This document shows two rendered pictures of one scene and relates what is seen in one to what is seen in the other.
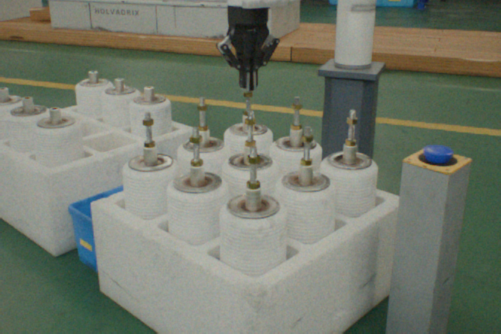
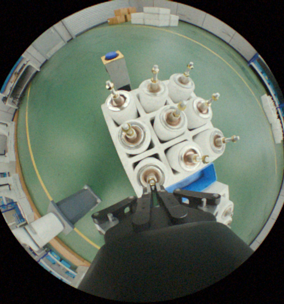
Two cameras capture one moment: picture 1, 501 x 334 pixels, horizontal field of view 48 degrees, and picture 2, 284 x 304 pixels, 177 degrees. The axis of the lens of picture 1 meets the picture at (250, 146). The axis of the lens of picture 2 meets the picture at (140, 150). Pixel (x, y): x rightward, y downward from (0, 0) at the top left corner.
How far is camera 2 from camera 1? 1.00 m
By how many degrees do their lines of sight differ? 70
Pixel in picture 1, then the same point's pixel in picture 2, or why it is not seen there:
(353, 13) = (36, 231)
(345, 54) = (55, 223)
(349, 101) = (69, 207)
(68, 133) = (225, 204)
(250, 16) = (225, 241)
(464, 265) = (90, 124)
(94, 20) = not seen: hidden behind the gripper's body
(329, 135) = (87, 206)
